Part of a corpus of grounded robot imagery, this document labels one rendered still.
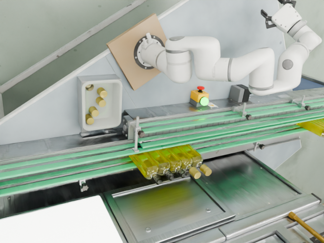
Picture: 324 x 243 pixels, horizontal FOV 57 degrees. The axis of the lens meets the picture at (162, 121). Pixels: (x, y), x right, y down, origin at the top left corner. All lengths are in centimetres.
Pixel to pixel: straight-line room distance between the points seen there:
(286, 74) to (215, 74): 26
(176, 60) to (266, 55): 31
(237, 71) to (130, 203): 69
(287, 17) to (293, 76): 41
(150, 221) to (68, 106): 60
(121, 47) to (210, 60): 43
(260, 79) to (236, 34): 61
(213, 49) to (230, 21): 59
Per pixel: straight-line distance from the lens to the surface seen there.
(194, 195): 138
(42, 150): 131
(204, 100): 153
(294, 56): 116
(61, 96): 133
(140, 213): 126
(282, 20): 150
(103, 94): 131
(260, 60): 106
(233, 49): 169
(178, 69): 110
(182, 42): 107
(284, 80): 118
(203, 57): 106
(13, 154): 131
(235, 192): 152
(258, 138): 179
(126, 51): 133
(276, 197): 158
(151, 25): 136
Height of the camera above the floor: 198
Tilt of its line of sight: 51 degrees down
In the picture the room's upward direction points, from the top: 132 degrees clockwise
